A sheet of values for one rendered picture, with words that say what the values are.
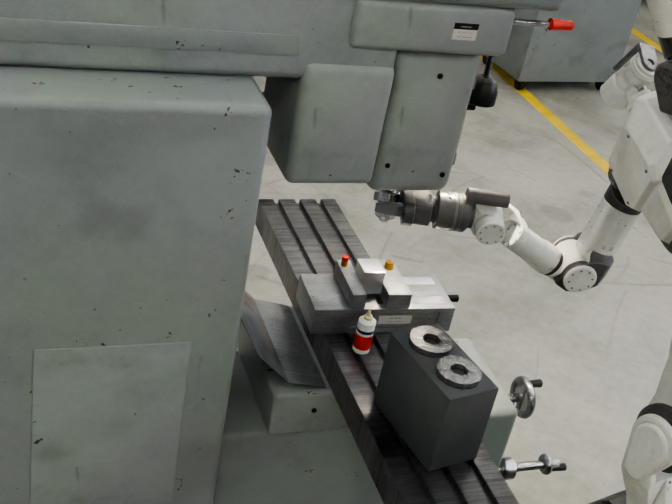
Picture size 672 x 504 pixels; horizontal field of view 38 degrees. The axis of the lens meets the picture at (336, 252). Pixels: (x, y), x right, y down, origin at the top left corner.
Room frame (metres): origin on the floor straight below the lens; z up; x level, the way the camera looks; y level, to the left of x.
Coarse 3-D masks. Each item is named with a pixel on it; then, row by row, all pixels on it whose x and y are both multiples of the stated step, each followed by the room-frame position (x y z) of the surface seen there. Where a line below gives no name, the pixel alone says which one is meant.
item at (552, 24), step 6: (552, 18) 1.96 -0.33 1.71; (516, 24) 1.92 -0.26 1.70; (522, 24) 1.93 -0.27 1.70; (528, 24) 1.93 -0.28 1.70; (534, 24) 1.94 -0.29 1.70; (540, 24) 1.94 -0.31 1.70; (546, 24) 1.95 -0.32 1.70; (552, 24) 1.95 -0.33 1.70; (558, 24) 1.95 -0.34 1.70; (564, 24) 1.96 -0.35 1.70; (570, 24) 1.97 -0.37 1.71; (564, 30) 1.97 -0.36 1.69; (570, 30) 1.97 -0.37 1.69
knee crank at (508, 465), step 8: (544, 456) 2.07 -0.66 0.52; (504, 464) 2.01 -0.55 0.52; (512, 464) 2.01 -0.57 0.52; (520, 464) 2.03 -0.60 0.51; (528, 464) 2.04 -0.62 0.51; (536, 464) 2.05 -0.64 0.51; (544, 464) 2.05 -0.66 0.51; (552, 464) 2.05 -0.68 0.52; (560, 464) 2.09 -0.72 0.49; (504, 472) 2.00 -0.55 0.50; (512, 472) 1.99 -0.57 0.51; (544, 472) 2.04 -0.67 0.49
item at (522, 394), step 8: (520, 376) 2.20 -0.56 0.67; (512, 384) 2.22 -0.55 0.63; (520, 384) 2.20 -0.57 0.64; (528, 384) 2.17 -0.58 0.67; (536, 384) 2.18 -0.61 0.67; (512, 392) 2.21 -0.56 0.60; (520, 392) 2.18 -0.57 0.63; (528, 392) 2.15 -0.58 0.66; (512, 400) 2.15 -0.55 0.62; (520, 400) 2.16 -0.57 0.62; (528, 400) 2.14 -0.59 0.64; (520, 408) 2.17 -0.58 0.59; (528, 408) 2.13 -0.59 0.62; (520, 416) 2.15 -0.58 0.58; (528, 416) 2.13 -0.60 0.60
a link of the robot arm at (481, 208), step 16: (480, 192) 1.97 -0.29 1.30; (496, 192) 1.98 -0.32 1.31; (464, 208) 1.95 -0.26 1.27; (480, 208) 1.96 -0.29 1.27; (496, 208) 1.98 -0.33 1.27; (464, 224) 1.94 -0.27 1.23; (480, 224) 1.93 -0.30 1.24; (496, 224) 1.92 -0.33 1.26; (480, 240) 1.93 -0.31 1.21; (496, 240) 1.93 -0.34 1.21
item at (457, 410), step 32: (416, 352) 1.60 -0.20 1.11; (448, 352) 1.61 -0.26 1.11; (384, 384) 1.64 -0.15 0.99; (416, 384) 1.56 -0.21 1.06; (448, 384) 1.52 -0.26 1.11; (480, 384) 1.54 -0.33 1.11; (416, 416) 1.54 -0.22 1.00; (448, 416) 1.48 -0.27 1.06; (480, 416) 1.53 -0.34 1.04; (416, 448) 1.52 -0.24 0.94; (448, 448) 1.49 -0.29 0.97
